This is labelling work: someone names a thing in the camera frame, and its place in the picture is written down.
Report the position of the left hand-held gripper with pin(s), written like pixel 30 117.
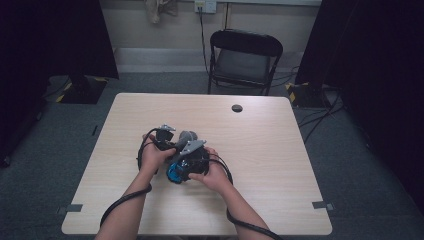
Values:
pixel 165 136

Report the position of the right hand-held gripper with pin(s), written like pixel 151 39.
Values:
pixel 196 160

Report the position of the grey sock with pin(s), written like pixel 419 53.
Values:
pixel 187 136

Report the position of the blue toy car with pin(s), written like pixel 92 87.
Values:
pixel 173 173

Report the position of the person's right hand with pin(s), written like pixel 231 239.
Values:
pixel 215 175

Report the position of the person's left hand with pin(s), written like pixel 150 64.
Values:
pixel 153 158

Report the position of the black table grommet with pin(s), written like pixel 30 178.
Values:
pixel 237 108

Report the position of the small black floor strip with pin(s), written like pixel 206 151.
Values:
pixel 95 130

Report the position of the black stand base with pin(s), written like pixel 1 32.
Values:
pixel 83 93
pixel 306 96

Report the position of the grey tape strip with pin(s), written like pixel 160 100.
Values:
pixel 322 205
pixel 71 208

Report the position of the black folding chair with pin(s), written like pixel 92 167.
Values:
pixel 245 43

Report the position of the beige hanging cloth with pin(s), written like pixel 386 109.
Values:
pixel 156 10

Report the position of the black curtain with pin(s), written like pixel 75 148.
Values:
pixel 50 33
pixel 383 66

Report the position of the white wall socket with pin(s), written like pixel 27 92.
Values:
pixel 206 6

